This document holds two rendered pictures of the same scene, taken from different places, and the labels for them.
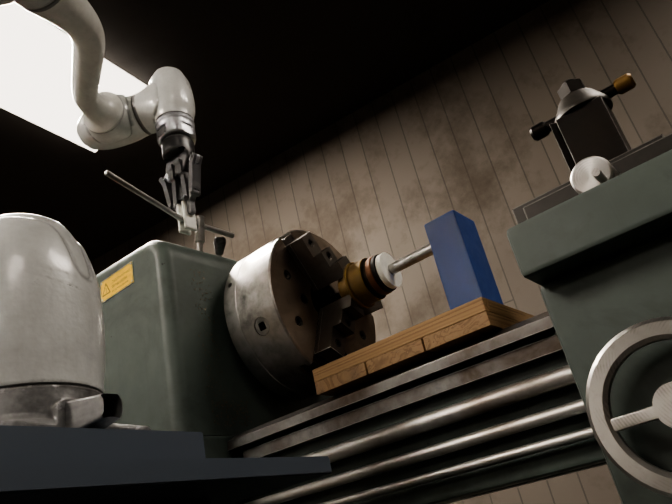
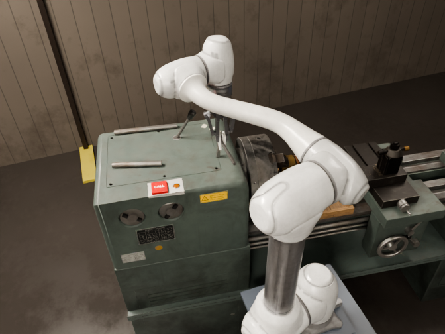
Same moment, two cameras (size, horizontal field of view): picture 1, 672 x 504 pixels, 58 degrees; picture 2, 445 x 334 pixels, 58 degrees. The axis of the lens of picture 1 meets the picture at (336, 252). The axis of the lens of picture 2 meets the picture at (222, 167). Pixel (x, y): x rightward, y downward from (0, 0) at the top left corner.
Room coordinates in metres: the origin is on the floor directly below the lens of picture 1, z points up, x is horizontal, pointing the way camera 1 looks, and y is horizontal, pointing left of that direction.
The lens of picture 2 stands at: (0.21, 1.17, 2.29)
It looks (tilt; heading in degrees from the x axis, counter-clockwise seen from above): 40 degrees down; 317
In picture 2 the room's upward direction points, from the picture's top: 2 degrees counter-clockwise
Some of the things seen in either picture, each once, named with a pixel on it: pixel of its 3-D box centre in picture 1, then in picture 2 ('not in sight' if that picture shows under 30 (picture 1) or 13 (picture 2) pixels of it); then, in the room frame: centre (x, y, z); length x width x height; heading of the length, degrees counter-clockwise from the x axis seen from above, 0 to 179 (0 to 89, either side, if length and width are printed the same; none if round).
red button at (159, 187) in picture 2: not in sight; (159, 188); (1.20, 0.58, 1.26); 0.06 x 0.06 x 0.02; 56
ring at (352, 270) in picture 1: (366, 282); (289, 164); (1.06, -0.04, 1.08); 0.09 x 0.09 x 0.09; 56
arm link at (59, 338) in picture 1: (18, 312); (314, 291); (0.61, 0.36, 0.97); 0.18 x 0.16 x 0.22; 81
